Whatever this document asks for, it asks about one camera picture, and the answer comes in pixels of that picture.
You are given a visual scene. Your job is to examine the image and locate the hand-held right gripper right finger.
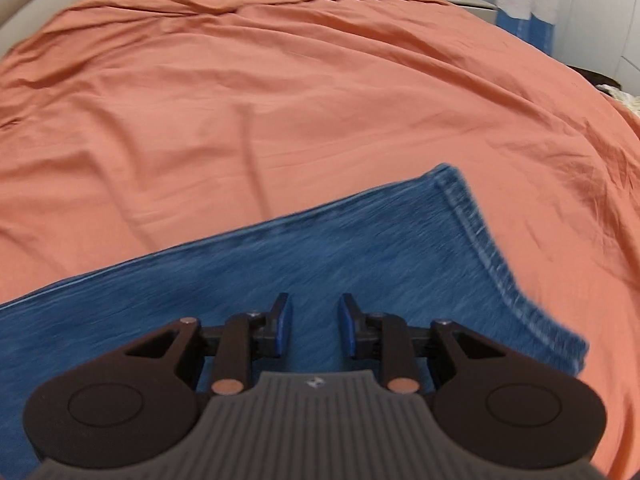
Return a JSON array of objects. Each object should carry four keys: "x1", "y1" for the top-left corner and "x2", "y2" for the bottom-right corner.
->
[{"x1": 338, "y1": 293, "x2": 508, "y2": 394}]

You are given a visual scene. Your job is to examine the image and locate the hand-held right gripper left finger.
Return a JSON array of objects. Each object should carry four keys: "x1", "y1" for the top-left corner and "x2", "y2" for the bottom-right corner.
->
[{"x1": 125, "y1": 292, "x2": 293, "y2": 395}]

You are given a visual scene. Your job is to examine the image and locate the blue denim pants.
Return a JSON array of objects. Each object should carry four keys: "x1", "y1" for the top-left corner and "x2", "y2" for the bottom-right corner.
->
[{"x1": 0, "y1": 163, "x2": 590, "y2": 480}]

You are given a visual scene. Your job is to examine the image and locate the orange duvet cover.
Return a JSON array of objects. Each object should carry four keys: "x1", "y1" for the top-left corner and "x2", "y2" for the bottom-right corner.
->
[{"x1": 0, "y1": 0, "x2": 640, "y2": 480}]

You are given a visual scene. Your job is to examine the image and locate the white bedside table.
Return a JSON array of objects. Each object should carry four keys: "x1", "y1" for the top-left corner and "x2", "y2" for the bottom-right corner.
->
[{"x1": 434, "y1": 0, "x2": 501, "y2": 25}]

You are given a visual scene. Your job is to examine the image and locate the pale cloth pile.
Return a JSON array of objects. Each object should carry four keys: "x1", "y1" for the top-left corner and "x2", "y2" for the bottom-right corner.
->
[{"x1": 597, "y1": 82, "x2": 640, "y2": 120}]

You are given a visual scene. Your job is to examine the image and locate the white and blue curtain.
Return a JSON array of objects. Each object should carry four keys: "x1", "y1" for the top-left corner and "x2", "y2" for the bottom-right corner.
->
[{"x1": 495, "y1": 0, "x2": 562, "y2": 57}]

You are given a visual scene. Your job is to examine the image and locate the white wardrobe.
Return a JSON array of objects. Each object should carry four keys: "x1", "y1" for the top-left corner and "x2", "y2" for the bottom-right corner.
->
[{"x1": 550, "y1": 0, "x2": 640, "y2": 97}]

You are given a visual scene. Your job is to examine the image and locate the beige bed headboard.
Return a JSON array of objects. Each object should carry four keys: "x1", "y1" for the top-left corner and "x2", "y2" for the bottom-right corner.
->
[{"x1": 0, "y1": 0, "x2": 194, "y2": 58}]

